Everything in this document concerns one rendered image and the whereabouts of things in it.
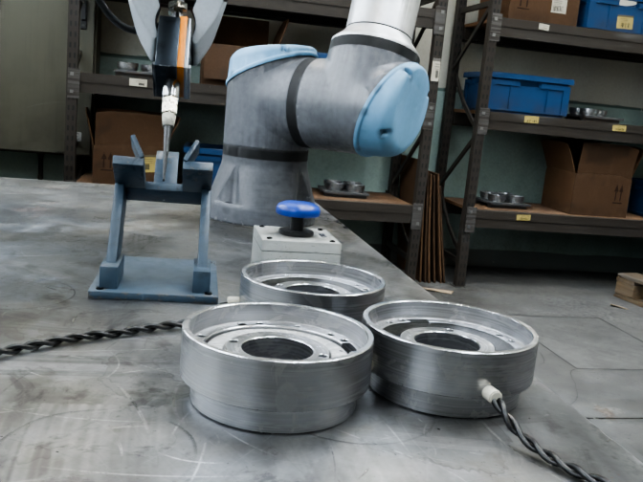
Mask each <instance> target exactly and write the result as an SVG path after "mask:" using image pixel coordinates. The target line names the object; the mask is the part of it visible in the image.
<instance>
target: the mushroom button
mask: <svg viewBox="0 0 643 482"><path fill-rule="evenodd" d="M276 213H277V214H279V215H283V216H288V217H291V224H290V230H297V231H302V230H303V222H304V218H317V217H319V216H320V213H321V211H320V208H319V207H318V206H317V205H315V204H313V203H309V202H304V201H283V202H280V203H278V204H277V209H276Z"/></svg>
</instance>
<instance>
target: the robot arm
mask: <svg viewBox="0 0 643 482"><path fill-rule="evenodd" d="M128 2H129V6H130V9H131V13H132V17H133V21H134V25H135V29H136V32H137V35H138V37H139V39H140V41H141V43H142V45H143V47H144V50H145V52H146V54H147V55H148V57H149V59H150V60H151V61H154V56H155V53H156V51H155V49H156V40H157V31H158V28H157V18H158V16H159V14H160V11H161V3H160V0H128ZM227 2H228V0H195V3H194V6H193V9H192V11H193V16H194V20H195V26H194V30H193V34H192V38H191V66H197V65H198V64H199V62H200V61H201V60H202V58H203V57H204V56H205V54H206V53H207V51H208V50H209V48H210V46H211V44H212V42H213V40H214V38H215V35H216V32H217V30H218V27H219V24H220V21H221V18H222V16H223V13H224V10H225V8H226V5H227ZM420 2H421V0H352V3H351V7H350V11H349V16H348V19H347V24H346V28H345V29H344V30H343V31H341V32H339V33H337V34H335V35H334V36H333V37H332V39H331V41H330V46H329V51H328V54H327V58H319V56H318V55H317V51H316V49H315V48H313V47H309V46H303V45H289V44H287V45H279V44H275V45H259V46H252V47H246V48H242V49H240V50H238V51H236V52H235V53H234V54H233V55H232V57H231V59H230V66H229V74H228V78H227V79H226V86H227V97H226V112H225V126H224V141H223V155H222V162H221V165H220V166H219V169H218V171H217V174H216V176H215V179H214V181H213V184H212V186H211V213H210V218H211V219H213V220H217V221H220V222H225V223H230V224H235V225H241V226H249V227H253V226H254V225H256V226H259V225H263V226H272V227H290V224H291V217H288V216H283V215H279V214H277V213H276V209H277V204H278V203H280V202H283V201H304V202H309V203H313V204H315V200H314V196H313V191H312V187H311V183H310V179H309V174H308V170H307V160H308V150H309V148H314V149H321V150H329V151H337V152H344V153H352V154H359V155H360V156H363V157H372V156H379V157H394V156H397V155H399V154H401V153H403V152H404V151H405V150H406V149H407V148H408V147H409V146H410V145H411V144H412V143H413V141H414V140H415V138H416V136H417V135H418V133H419V131H420V128H421V126H422V123H423V121H424V118H425V115H426V112H427V107H428V102H429V97H428V93H429V91H430V84H429V78H428V75H427V72H426V70H425V69H424V68H423V67H422V66H420V65H419V62H420V55H419V53H418V52H417V51H416V50H415V48H414V47H413V45H412V43H411V42H412V38H413V33H414V29H415V24H416V19H417V15H418V11H419V7H420Z"/></svg>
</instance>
